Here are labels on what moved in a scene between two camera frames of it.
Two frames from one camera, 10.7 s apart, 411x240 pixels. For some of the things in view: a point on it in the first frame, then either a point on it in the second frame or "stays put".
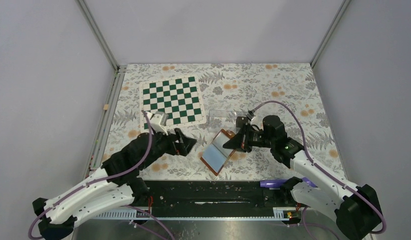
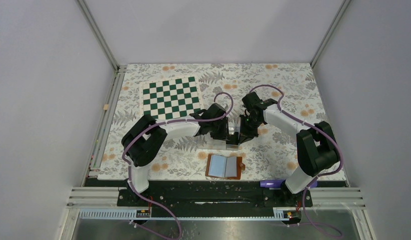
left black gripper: x=184 y=147 to x=224 y=134
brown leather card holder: x=214 y=155 to x=227 y=167
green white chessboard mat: x=180 y=98 stays put
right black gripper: x=241 y=141 to x=246 y=135
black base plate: x=216 y=194 stays put
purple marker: x=278 y=183 stays put
